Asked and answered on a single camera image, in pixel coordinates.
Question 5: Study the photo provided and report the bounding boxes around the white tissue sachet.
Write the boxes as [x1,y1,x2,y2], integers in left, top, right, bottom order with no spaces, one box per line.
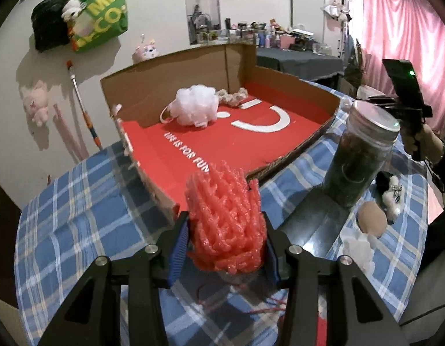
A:
[338,228,377,278]

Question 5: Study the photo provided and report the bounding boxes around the white fluffy bunny scrunchie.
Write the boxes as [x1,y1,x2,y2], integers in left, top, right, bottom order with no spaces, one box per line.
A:
[376,171,405,224]

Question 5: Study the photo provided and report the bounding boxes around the tan round sponge puff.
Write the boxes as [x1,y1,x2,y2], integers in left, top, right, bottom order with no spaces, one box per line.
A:
[357,202,388,238]

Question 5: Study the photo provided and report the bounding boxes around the red foam net sleeve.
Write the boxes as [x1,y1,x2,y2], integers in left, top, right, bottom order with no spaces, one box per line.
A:
[185,162,267,275]

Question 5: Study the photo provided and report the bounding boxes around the right hand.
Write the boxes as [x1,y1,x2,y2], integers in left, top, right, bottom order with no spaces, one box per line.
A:
[400,124,444,164]

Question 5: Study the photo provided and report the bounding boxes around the large glass jar dark contents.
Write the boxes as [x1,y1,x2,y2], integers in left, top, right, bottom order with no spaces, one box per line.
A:
[322,100,400,208]

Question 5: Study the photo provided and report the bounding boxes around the pink curtain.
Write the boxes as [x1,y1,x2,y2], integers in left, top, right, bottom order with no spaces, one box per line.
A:
[362,0,445,138]

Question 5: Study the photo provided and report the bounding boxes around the dark beauty cream box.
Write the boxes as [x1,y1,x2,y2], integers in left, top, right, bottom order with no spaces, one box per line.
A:
[279,186,350,258]

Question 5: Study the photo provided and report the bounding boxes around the dark covered side table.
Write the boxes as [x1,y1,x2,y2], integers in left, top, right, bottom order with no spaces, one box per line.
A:
[256,48,344,81]

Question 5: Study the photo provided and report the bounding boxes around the blue plaid tablecloth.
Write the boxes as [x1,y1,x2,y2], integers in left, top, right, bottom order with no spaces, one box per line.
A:
[13,79,431,346]

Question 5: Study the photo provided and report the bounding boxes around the cardboard box red inside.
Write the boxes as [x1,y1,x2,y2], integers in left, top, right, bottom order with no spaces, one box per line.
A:
[101,44,340,220]

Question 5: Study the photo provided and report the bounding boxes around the white wardrobe cabinet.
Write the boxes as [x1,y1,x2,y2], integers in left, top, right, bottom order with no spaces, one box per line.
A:
[291,0,325,42]

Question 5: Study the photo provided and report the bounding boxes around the white mesh bath pouf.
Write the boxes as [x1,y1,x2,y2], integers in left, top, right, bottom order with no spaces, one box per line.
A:
[159,84,218,128]

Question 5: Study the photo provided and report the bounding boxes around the pink white plush behind box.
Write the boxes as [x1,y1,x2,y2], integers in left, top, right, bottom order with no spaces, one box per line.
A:
[132,34,160,64]

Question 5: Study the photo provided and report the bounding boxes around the green tote bag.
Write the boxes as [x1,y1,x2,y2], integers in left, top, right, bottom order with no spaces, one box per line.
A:
[68,0,128,53]

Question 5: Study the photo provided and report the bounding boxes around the broom with orange handle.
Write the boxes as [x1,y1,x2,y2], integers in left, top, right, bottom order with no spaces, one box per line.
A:
[66,60,103,151]

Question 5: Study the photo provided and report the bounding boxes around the pink plush on wall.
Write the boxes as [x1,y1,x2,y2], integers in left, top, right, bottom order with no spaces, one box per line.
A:
[20,80,49,127]

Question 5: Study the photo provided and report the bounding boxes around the black bag on wall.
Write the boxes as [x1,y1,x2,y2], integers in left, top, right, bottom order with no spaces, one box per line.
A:
[31,0,69,52]

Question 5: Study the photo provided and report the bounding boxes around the white plush keychain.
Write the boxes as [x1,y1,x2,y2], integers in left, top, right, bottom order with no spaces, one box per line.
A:
[61,0,85,22]

